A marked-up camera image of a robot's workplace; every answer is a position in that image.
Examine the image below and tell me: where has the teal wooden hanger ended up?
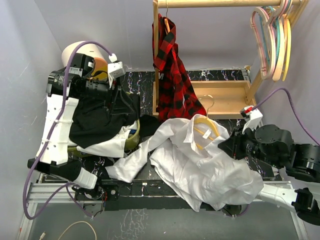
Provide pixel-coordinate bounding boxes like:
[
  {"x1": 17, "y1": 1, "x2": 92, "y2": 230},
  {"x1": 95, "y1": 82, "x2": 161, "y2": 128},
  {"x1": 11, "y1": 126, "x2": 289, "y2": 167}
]
[{"x1": 259, "y1": 0, "x2": 293, "y2": 73}]

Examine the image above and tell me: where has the olive green laundry basket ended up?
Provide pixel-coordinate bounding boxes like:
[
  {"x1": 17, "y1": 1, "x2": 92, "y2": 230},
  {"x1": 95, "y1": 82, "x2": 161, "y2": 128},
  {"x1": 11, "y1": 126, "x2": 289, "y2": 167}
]
[{"x1": 68, "y1": 93, "x2": 140, "y2": 154}]

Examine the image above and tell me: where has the cream thin cable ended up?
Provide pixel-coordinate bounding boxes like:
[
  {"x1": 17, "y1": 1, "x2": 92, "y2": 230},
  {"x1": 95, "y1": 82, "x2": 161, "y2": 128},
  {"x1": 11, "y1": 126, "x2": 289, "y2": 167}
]
[{"x1": 38, "y1": 220, "x2": 98, "y2": 240}]

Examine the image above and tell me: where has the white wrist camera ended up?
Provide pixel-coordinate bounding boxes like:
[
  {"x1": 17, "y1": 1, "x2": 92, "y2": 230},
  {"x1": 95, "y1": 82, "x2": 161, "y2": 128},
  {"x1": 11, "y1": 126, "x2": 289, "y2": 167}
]
[
  {"x1": 240, "y1": 105, "x2": 263, "y2": 135},
  {"x1": 107, "y1": 53, "x2": 126, "y2": 89}
]

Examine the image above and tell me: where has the thin natural wooden hanger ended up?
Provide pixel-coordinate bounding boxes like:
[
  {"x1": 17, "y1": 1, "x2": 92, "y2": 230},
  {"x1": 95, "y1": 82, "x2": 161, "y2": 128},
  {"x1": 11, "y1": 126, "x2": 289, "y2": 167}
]
[{"x1": 193, "y1": 94, "x2": 220, "y2": 141}]

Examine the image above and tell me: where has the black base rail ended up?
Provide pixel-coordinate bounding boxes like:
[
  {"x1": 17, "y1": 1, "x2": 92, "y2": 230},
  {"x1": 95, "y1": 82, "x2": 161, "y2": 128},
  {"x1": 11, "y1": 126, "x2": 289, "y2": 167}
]
[{"x1": 72, "y1": 178, "x2": 253, "y2": 213}]

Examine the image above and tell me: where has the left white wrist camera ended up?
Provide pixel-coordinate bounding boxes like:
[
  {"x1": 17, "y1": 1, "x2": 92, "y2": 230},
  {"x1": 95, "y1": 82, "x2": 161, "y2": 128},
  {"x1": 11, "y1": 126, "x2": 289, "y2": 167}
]
[{"x1": 107, "y1": 53, "x2": 126, "y2": 89}]

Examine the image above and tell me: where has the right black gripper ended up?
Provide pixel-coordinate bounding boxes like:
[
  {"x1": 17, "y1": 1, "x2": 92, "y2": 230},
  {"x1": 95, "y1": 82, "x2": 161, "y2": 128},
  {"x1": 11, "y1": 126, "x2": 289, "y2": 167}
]
[{"x1": 217, "y1": 123, "x2": 282, "y2": 168}]

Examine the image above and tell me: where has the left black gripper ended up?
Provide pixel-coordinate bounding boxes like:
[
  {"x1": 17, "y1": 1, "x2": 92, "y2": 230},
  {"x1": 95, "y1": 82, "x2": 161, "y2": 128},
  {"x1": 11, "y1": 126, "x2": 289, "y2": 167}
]
[{"x1": 81, "y1": 75, "x2": 134, "y2": 114}]

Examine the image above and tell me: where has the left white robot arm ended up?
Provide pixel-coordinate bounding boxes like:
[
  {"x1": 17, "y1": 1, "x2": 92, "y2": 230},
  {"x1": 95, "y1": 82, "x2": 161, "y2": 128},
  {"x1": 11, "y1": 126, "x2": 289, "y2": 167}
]
[{"x1": 27, "y1": 53, "x2": 140, "y2": 200}]

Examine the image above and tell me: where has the wooden clothes rack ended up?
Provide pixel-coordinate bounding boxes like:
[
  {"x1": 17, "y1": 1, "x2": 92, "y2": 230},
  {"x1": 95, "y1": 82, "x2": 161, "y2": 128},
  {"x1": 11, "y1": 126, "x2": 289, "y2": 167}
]
[{"x1": 151, "y1": 0, "x2": 311, "y2": 120}]

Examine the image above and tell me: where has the aluminium table frame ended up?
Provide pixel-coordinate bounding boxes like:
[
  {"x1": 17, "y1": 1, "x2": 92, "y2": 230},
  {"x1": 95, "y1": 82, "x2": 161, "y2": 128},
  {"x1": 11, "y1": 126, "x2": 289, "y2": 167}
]
[{"x1": 16, "y1": 69, "x2": 310, "y2": 240}]

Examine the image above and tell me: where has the cream cylinder with coloured lid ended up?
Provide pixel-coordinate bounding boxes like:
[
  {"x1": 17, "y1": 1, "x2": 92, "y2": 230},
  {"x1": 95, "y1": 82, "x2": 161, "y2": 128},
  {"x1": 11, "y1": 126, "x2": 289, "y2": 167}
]
[{"x1": 61, "y1": 41, "x2": 113, "y2": 83}]

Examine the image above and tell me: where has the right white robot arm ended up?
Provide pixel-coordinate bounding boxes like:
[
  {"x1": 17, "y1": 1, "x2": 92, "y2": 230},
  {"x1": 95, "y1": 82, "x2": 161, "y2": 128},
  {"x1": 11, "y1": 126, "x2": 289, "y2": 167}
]
[{"x1": 218, "y1": 124, "x2": 320, "y2": 226}]

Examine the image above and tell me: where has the orange wooden hanger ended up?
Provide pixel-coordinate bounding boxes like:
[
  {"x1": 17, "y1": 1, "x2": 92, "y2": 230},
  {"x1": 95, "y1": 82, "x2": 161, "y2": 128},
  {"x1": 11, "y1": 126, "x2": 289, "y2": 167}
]
[{"x1": 164, "y1": 0, "x2": 171, "y2": 34}]

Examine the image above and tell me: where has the natural wide wooden hanger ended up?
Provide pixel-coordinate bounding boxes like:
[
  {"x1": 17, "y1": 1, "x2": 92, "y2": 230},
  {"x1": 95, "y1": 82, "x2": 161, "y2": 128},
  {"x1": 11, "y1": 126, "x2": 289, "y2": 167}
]
[{"x1": 266, "y1": 0, "x2": 293, "y2": 82}]

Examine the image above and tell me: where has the yellow wooden hanger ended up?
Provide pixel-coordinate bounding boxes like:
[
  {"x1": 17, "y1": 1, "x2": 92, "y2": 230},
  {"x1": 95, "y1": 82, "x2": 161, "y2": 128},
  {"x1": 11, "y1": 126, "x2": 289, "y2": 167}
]
[{"x1": 281, "y1": 0, "x2": 310, "y2": 82}]

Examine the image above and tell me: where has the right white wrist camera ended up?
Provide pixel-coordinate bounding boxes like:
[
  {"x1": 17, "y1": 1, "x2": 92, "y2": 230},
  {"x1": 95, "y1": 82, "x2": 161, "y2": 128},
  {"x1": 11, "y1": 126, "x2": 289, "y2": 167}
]
[{"x1": 240, "y1": 105, "x2": 263, "y2": 135}]

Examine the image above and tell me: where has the white button-up shirt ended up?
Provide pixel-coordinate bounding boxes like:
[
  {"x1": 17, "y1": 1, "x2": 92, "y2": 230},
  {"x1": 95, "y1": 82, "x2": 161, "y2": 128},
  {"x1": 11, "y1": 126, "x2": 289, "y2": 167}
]
[{"x1": 106, "y1": 115, "x2": 264, "y2": 211}]

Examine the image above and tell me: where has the black garment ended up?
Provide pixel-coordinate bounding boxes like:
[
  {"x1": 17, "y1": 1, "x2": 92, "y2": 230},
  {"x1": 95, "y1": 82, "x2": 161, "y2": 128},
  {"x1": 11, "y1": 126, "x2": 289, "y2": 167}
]
[{"x1": 69, "y1": 94, "x2": 161, "y2": 148}]

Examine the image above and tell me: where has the red black plaid shirt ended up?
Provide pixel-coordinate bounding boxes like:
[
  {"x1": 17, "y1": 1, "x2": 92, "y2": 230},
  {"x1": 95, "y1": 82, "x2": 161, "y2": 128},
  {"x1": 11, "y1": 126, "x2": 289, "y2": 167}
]
[{"x1": 153, "y1": 14, "x2": 207, "y2": 123}]

